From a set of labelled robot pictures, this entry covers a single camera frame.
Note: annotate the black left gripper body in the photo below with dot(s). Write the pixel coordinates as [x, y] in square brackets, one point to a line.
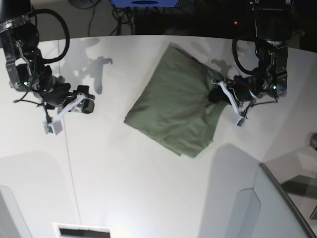
[244, 89]

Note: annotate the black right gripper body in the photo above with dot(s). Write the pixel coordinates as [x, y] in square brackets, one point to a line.
[54, 91]

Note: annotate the green t-shirt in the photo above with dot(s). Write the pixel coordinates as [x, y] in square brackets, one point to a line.
[174, 109]

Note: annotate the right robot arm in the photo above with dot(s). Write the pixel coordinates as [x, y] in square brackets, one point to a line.
[28, 71]

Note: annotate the blue box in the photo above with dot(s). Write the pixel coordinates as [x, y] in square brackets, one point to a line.
[144, 3]

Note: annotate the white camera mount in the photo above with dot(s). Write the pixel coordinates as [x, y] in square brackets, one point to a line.
[54, 125]
[239, 115]

